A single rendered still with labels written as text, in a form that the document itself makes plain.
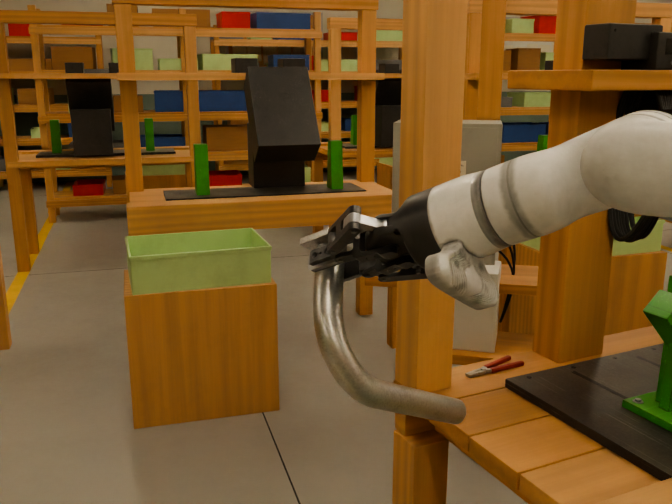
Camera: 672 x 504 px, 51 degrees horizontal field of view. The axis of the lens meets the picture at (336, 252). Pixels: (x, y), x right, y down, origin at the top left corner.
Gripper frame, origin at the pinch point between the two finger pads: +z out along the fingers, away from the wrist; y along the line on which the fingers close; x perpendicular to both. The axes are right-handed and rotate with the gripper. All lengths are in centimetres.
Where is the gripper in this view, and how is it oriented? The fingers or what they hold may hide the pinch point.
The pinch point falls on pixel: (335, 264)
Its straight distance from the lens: 73.1
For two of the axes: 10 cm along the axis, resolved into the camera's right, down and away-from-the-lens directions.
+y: -6.6, -3.6, -6.6
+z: -7.5, 2.7, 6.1
